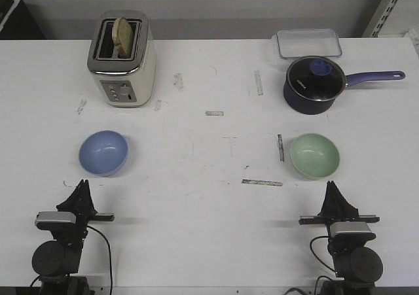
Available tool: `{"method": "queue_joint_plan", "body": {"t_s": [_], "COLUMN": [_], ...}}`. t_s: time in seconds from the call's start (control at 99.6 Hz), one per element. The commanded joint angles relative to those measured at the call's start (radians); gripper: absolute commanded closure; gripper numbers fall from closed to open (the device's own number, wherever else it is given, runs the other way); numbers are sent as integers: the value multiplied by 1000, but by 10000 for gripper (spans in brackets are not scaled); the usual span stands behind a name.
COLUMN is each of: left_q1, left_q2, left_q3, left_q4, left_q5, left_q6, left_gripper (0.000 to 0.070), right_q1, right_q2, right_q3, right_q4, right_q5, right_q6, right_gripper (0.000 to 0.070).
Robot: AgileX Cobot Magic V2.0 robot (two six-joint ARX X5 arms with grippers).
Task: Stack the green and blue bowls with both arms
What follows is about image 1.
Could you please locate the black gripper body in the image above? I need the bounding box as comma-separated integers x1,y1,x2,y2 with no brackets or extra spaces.
76,213,115,236
299,215,380,239

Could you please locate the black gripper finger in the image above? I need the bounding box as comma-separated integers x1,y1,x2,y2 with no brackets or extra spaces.
84,179,97,214
318,181,335,217
56,180,84,214
330,181,359,217

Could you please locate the green bowl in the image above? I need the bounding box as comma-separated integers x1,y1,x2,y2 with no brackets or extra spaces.
289,133,340,180

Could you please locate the blue bowl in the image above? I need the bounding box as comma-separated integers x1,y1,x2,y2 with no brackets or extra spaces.
79,130,128,177

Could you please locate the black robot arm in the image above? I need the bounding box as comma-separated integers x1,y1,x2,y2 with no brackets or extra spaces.
299,181,383,294
31,179,115,294

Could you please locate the dark blue saucepan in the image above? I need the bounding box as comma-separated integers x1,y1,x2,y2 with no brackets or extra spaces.
283,71,405,115

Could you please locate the glass pot lid blue knob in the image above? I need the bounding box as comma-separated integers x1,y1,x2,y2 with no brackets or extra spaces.
287,56,346,101

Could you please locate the cream two-slot toaster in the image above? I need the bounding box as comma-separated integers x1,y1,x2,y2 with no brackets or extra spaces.
87,10,156,107

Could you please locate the clear plastic food container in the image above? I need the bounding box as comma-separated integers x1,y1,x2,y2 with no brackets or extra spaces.
272,28,342,60

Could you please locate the slice of toast bread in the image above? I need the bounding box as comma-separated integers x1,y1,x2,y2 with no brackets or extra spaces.
111,17,134,58

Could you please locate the white metal shelf upright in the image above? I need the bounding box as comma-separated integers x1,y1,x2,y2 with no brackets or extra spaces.
361,0,419,38

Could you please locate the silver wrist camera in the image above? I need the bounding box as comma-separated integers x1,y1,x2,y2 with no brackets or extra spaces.
35,211,76,231
329,221,376,241

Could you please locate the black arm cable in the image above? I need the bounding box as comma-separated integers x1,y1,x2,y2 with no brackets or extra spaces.
309,235,336,273
85,224,114,292

